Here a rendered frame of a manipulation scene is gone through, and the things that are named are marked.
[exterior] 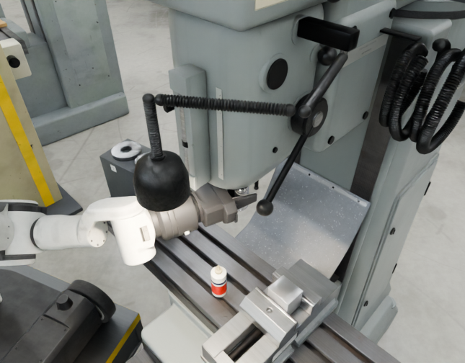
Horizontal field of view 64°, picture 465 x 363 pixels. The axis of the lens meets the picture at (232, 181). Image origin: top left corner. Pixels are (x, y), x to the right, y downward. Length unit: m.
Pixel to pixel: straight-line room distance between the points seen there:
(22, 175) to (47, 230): 1.78
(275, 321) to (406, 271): 1.61
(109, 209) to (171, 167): 0.28
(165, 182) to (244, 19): 0.21
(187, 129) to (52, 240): 0.38
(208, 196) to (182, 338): 0.48
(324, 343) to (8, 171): 2.05
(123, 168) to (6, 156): 1.43
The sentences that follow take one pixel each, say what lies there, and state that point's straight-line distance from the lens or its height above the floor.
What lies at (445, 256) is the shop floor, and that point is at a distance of 2.59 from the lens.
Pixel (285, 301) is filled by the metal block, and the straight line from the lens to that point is 0.88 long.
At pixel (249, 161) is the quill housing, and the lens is 0.61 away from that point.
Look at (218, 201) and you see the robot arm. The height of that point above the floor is 1.26.
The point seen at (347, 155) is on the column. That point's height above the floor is 1.17.
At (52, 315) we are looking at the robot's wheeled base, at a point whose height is 0.61.
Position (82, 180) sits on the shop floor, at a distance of 2.95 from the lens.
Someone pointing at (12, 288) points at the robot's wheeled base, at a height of 0.57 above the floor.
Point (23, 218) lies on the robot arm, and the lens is 0.86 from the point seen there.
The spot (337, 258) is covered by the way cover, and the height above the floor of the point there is 0.90.
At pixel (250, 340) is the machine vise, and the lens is 0.91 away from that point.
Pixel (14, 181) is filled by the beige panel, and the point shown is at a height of 0.32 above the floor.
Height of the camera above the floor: 1.78
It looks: 41 degrees down
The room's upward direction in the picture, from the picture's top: straight up
